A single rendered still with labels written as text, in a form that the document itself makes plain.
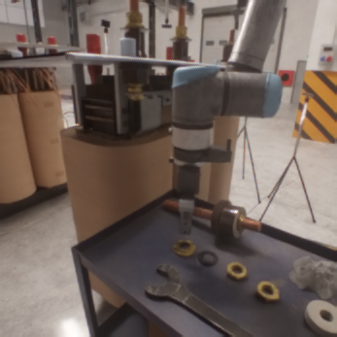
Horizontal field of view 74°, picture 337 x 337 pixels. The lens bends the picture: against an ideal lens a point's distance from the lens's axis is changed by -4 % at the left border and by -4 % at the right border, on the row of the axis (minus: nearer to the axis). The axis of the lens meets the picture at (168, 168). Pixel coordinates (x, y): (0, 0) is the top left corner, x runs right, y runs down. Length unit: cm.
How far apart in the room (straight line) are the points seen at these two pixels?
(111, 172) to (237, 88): 57
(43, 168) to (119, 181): 178
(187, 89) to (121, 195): 57
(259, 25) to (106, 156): 62
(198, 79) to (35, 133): 218
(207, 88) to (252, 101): 9
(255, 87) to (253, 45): 16
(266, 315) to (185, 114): 44
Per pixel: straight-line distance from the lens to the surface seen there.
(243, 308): 58
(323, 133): 611
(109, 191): 93
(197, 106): 47
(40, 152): 256
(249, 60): 62
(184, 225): 54
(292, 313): 61
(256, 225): 67
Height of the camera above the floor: 133
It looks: 23 degrees down
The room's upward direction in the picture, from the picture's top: 1 degrees clockwise
